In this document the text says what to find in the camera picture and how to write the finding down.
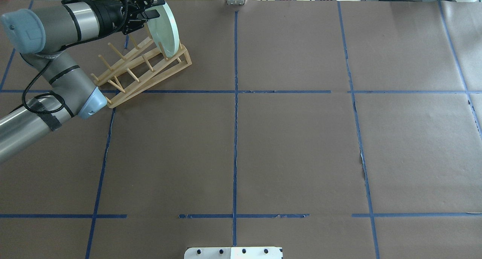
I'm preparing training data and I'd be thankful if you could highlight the light green round plate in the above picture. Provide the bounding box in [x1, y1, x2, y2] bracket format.
[146, 2, 180, 58]

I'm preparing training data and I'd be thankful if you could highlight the wooden dish rack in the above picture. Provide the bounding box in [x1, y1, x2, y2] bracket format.
[91, 35, 192, 108]

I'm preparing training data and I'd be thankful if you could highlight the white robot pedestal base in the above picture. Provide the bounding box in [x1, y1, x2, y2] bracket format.
[184, 246, 284, 259]

